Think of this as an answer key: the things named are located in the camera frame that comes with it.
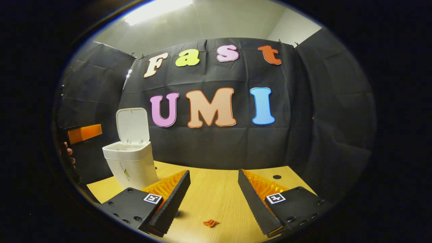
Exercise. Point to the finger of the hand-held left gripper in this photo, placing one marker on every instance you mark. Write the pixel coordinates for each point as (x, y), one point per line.
(84, 133)

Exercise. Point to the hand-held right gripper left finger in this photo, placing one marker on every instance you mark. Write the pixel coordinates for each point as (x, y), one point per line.
(175, 206)

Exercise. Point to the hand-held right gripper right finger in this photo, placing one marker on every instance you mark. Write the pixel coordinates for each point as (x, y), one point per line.
(254, 206)

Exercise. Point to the orange paper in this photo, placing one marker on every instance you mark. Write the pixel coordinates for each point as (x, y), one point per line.
(211, 223)

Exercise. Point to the white desktop garbage bin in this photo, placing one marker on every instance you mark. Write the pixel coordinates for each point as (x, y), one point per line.
(131, 162)

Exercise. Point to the wooden desktop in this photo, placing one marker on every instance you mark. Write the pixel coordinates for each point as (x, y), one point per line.
(216, 192)

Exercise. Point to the black backdrop cloth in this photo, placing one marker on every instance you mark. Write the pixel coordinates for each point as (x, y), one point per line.
(216, 145)

